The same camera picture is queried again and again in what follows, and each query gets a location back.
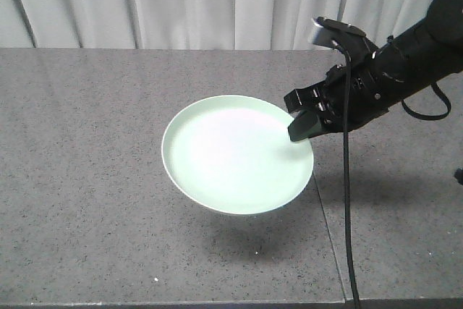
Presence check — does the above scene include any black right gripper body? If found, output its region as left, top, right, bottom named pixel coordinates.
left=284, top=65, right=388, bottom=132

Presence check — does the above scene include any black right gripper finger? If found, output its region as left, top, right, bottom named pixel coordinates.
left=287, top=111, right=326, bottom=142

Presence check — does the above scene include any pale green round plate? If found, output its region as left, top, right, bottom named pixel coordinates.
left=161, top=95, right=314, bottom=216

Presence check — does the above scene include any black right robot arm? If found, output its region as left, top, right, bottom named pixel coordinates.
left=284, top=0, right=462, bottom=142

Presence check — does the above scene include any white pleated curtain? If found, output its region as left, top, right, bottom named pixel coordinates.
left=1, top=0, right=432, bottom=50

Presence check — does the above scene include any black camera cable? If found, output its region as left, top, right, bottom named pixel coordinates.
left=334, top=41, right=362, bottom=309

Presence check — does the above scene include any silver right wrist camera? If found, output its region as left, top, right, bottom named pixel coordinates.
left=308, top=17, right=366, bottom=48

